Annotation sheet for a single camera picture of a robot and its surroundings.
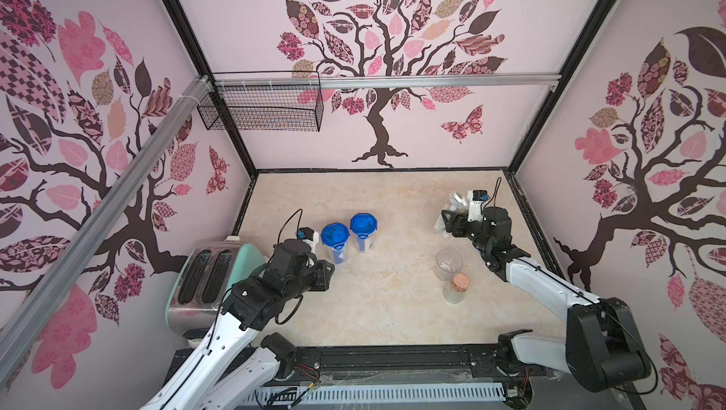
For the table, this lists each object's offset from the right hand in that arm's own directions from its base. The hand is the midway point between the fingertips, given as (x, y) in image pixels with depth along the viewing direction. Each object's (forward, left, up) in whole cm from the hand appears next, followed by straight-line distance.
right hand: (450, 209), depth 86 cm
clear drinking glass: (-11, 0, -15) cm, 18 cm away
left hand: (-21, +37, +1) cm, 42 cm away
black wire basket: (+35, +61, +18) cm, 73 cm away
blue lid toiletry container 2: (-8, +36, -3) cm, 37 cm away
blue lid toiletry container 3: (-3, +27, -3) cm, 28 cm away
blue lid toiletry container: (-2, -1, +5) cm, 6 cm away
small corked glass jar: (-23, +1, -9) cm, 24 cm away
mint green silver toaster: (-23, +70, +1) cm, 74 cm away
